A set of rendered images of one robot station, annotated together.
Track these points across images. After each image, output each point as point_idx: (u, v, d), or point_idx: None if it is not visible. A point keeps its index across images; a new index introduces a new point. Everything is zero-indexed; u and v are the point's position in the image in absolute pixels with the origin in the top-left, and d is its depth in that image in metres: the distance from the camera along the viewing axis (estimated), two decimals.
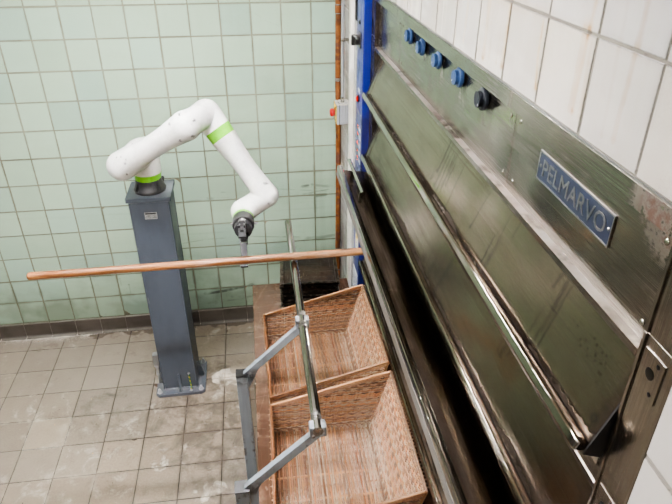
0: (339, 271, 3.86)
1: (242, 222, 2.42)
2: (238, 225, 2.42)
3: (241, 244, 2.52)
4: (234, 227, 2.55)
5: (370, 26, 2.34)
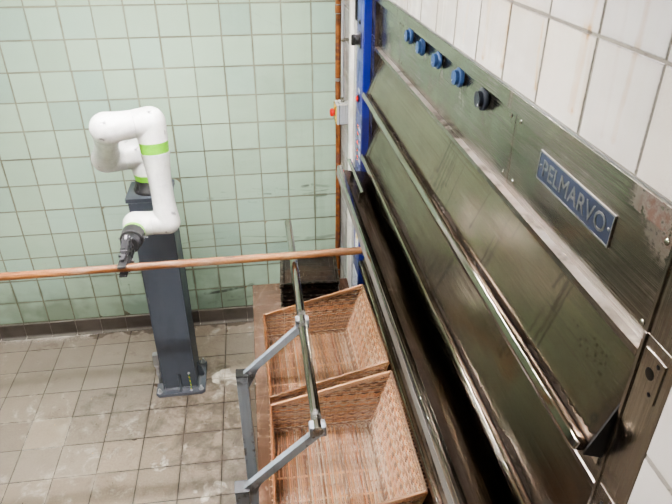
0: (339, 271, 3.86)
1: (123, 252, 2.29)
2: (119, 255, 2.29)
3: None
4: (120, 242, 2.42)
5: (370, 26, 2.34)
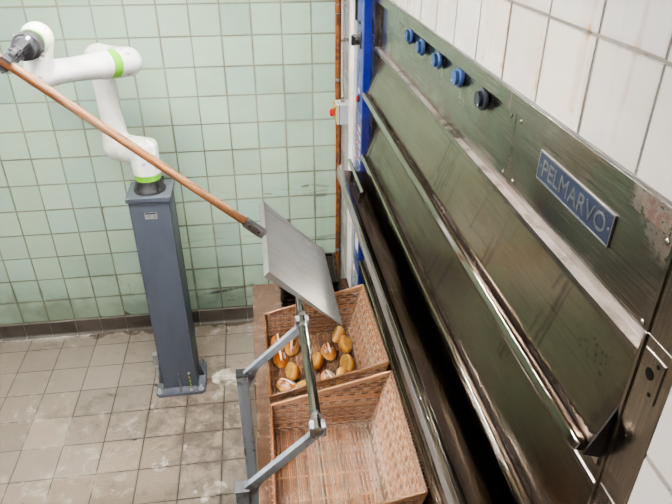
0: (339, 271, 3.86)
1: (17, 48, 1.88)
2: (10, 48, 1.88)
3: None
4: (14, 39, 2.00)
5: (370, 26, 2.34)
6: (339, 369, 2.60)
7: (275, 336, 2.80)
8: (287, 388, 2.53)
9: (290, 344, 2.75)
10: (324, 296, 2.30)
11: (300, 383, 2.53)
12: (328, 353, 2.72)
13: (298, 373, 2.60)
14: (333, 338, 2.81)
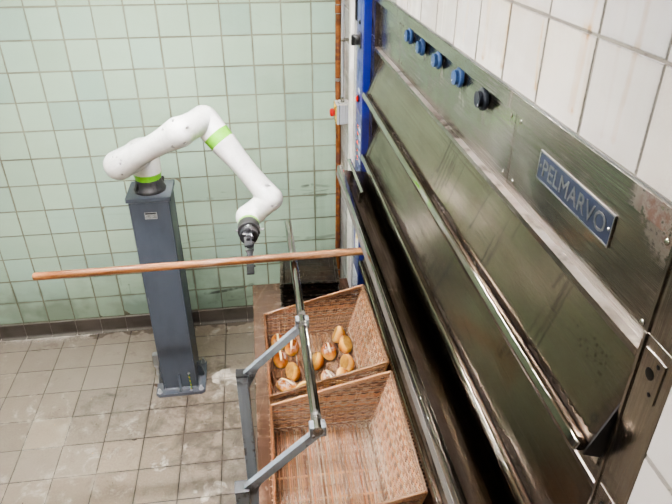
0: (339, 271, 3.86)
1: (248, 231, 2.34)
2: (244, 233, 2.34)
3: (247, 251, 2.44)
4: (239, 233, 2.48)
5: (370, 26, 2.34)
6: (339, 369, 2.60)
7: (275, 336, 2.80)
8: (287, 388, 2.53)
9: (290, 344, 2.75)
10: None
11: (300, 386, 2.52)
12: (328, 353, 2.72)
13: (299, 374, 2.60)
14: (333, 338, 2.81)
